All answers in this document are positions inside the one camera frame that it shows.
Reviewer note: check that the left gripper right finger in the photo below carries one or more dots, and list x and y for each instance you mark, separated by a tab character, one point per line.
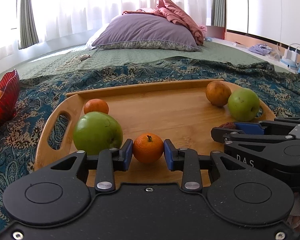
189	163

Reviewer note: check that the white sheer curtain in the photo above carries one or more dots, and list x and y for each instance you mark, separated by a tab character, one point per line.
60	18

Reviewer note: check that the green apple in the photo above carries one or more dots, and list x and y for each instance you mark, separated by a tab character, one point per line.
97	131
243	104

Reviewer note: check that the red glass fruit bowl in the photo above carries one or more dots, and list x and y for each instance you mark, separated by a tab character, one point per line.
10	87

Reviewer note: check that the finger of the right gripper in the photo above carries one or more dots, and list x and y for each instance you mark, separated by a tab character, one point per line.
268	127
224	135

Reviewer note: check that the blue paisley blanket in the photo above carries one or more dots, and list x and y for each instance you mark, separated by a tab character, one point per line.
39	96

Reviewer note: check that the pink crumpled blanket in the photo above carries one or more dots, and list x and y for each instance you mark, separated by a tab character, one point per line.
173	13

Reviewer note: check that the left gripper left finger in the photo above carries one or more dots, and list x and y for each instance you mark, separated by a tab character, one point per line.
107	162

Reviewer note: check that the green curtain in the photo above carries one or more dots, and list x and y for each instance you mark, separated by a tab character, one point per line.
219	13
26	25

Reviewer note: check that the wooden serving tray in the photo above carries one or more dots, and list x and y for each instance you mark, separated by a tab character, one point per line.
175	110

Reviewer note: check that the left green curtain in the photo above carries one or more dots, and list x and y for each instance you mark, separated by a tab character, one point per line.
26	25

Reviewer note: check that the large brownish orange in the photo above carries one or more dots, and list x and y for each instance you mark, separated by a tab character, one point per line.
218	93

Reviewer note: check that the lilac crumpled cloth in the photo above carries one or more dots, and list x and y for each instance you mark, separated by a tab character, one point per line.
260	49

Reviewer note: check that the white charger with cables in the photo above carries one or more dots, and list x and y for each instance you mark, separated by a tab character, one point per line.
290	55

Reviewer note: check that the wooden bed frame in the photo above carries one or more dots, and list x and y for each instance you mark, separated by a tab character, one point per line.
243	40

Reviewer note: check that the small mandarin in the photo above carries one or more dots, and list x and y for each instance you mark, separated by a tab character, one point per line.
96	105
148	148

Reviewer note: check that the dried red date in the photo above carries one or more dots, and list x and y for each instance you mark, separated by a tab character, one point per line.
228	125

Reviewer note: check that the purple pillow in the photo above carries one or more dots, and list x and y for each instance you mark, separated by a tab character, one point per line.
143	31

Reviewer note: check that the person's hand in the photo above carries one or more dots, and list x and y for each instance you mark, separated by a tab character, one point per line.
294	216

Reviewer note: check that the right green curtain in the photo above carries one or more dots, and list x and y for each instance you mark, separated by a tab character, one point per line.
219	13

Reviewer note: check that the green quilted bedspread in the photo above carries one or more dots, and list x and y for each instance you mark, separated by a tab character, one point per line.
78	57

